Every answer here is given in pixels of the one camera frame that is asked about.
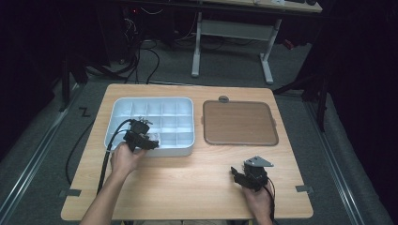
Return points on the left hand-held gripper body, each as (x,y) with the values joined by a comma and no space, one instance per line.
(137,134)

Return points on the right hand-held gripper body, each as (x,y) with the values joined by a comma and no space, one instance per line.
(256,175)

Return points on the white ribbed sock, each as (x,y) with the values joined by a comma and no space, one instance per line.
(153,136)

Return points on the white divided storage box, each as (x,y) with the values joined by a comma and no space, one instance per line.
(170,112)

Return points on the person's right hand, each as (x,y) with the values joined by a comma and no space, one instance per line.
(261,203)

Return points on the person's left hand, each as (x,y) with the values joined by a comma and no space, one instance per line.
(123,161)

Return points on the brown box lid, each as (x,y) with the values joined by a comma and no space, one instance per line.
(241,123)

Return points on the grey tape strip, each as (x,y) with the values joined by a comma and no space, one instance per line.
(70,192)
(304,188)

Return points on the grey round table grommet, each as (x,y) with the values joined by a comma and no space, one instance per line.
(223,99)

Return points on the black metal stand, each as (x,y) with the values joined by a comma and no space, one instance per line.
(322,109)
(65,87)

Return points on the aluminium floor rail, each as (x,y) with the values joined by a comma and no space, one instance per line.
(338,175)
(31,162)

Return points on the desk with grey metal frame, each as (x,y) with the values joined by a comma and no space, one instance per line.
(234,29)

